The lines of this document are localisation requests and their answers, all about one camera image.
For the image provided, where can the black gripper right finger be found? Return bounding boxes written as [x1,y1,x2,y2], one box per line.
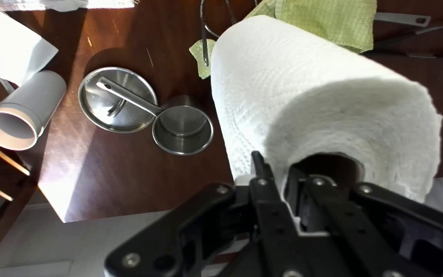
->
[284,163,443,277]

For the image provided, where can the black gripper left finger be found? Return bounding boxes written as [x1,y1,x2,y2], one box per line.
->
[101,149,306,277]

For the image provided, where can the white paper towel roll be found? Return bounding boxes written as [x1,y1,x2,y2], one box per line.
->
[209,14,443,205]

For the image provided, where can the green cloth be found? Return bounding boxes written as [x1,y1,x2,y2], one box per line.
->
[187,0,378,82]

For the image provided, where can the silver steel utensil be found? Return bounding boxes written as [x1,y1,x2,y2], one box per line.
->
[373,11,432,29]

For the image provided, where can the round steel disc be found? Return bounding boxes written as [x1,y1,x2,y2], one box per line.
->
[75,65,159,135]

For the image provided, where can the small white paper sheet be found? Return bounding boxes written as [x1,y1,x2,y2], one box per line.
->
[0,0,136,14]

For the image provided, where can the large white paper sheet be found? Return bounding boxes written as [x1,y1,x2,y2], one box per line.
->
[0,2,60,88]

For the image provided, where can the small steel cup with handle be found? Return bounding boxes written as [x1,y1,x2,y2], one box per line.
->
[93,77,216,157]

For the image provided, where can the wire paper towel stand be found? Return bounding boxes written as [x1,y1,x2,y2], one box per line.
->
[198,0,239,69]

